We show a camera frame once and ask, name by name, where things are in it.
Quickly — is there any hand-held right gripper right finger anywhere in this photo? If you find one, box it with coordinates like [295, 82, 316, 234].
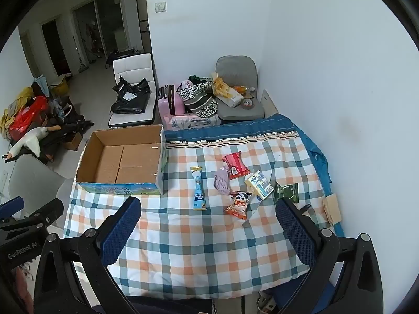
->
[275, 198, 384, 314]

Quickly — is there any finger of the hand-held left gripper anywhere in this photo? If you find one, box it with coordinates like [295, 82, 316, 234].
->
[0, 196, 25, 219]
[0, 198, 65, 233]

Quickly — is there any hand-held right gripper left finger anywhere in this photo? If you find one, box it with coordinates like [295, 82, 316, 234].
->
[33, 196, 142, 314]

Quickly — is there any green snack packet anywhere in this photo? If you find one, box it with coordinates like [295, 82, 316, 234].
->
[274, 182, 299, 204]

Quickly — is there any yellow and blue packet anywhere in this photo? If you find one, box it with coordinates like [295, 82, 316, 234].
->
[245, 170, 275, 201]

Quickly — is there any cardboard box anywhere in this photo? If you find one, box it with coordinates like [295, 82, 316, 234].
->
[76, 125, 168, 195]

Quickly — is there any cow print snack packet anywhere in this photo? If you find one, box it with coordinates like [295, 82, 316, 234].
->
[224, 191, 253, 220]

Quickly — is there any white goose plush toy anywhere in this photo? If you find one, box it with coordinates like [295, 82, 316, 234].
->
[8, 126, 62, 161]

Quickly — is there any power strip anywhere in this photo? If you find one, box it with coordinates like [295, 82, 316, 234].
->
[257, 293, 277, 313]

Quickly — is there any plaid blanket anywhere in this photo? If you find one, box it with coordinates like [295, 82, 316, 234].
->
[64, 136, 328, 301]

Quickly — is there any blue tube packet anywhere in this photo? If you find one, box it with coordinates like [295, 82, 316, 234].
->
[191, 167, 207, 211]

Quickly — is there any yellow cloth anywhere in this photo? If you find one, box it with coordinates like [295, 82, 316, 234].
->
[0, 87, 34, 133]

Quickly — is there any purple sock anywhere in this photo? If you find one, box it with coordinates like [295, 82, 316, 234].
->
[214, 167, 233, 196]

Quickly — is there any red snack packet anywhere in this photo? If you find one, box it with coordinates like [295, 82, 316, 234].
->
[222, 151, 251, 180]

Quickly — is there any red plastic bag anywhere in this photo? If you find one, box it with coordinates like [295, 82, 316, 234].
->
[9, 96, 49, 138]

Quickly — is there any floral tissue pack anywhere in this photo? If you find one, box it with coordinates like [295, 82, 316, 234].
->
[168, 114, 221, 131]

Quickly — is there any black plastic bag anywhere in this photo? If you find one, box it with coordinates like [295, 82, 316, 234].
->
[110, 76, 151, 115]

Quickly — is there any pink suitcase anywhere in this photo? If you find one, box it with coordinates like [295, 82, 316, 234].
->
[158, 85, 187, 129]

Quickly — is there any black and white tote bag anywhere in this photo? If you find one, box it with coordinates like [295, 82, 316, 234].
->
[176, 79, 219, 118]

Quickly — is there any yellow snack bag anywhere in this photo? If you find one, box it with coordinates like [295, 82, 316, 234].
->
[213, 78, 245, 107]

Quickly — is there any white padded chair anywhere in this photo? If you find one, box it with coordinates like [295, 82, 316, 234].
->
[109, 53, 157, 128]

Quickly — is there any grey padded chair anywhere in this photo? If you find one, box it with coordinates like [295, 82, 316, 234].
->
[215, 55, 265, 121]

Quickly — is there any glass sliding door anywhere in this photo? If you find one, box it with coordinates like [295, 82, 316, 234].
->
[72, 0, 132, 70]

